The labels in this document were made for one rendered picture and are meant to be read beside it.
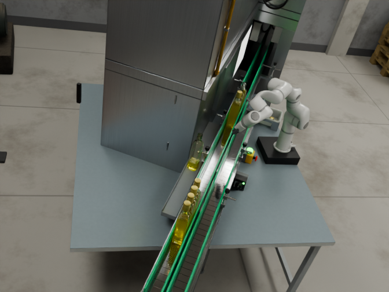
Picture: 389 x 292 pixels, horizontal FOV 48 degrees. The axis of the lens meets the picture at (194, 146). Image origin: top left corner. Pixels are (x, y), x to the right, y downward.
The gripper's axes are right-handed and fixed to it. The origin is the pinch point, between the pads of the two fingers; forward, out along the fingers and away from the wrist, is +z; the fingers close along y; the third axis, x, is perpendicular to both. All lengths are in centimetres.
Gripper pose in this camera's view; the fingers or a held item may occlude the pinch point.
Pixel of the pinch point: (239, 127)
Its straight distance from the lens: 266.9
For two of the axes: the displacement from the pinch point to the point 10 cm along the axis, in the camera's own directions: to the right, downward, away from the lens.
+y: -7.1, 6.5, -2.6
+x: 6.7, 7.4, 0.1
